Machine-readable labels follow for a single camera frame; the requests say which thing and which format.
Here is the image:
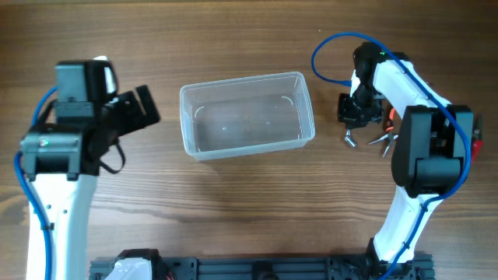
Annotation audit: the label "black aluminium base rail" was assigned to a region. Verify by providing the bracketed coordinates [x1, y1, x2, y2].
[89, 248, 435, 280]

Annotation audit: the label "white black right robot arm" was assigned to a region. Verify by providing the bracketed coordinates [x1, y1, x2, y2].
[338, 42, 474, 266]

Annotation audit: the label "silver socket wrench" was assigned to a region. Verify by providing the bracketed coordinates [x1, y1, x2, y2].
[344, 129, 357, 148]

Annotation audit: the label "orange black needle-nose pliers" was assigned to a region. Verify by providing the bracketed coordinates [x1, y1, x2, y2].
[370, 107, 398, 157]

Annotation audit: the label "clear plastic container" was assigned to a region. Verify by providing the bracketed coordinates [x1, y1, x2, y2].
[180, 72, 316, 161]

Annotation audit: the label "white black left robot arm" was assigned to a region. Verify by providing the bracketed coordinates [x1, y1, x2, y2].
[14, 57, 160, 279]

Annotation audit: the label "red pruning shears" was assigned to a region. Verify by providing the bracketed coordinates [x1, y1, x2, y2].
[472, 114, 482, 162]

